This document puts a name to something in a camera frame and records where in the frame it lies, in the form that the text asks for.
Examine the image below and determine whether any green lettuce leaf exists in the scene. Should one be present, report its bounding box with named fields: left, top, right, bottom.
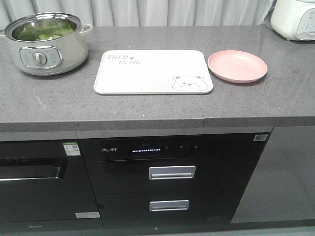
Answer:
left=12, top=19, right=74, bottom=41

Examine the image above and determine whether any silver drawer handle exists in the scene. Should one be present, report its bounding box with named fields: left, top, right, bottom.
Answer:
left=149, top=200, right=190, bottom=212
left=149, top=165, right=196, bottom=180

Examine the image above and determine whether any pink round plate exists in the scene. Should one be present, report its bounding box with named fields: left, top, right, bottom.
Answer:
left=208, top=50, right=268, bottom=84

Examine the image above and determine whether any cream bear serving tray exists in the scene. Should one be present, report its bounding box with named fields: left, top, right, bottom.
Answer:
left=94, top=50, right=214, bottom=95

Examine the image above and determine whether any silver upper drawer handle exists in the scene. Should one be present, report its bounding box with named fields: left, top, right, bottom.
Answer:
left=149, top=165, right=196, bottom=180

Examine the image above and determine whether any white pleated curtain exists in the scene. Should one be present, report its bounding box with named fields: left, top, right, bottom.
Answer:
left=0, top=0, right=274, bottom=27

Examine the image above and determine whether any silver lower drawer handle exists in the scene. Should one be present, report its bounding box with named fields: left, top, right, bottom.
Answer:
left=149, top=200, right=190, bottom=212

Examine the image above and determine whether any green electric cooking pot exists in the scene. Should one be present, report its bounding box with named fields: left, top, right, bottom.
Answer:
left=0, top=12, right=93, bottom=76

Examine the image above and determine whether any black drawer sterilizer cabinet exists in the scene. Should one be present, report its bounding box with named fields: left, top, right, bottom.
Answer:
left=79, top=132, right=269, bottom=229

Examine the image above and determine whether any black built-in dishwasher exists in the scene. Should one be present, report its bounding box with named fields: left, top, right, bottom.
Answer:
left=0, top=140, right=102, bottom=233

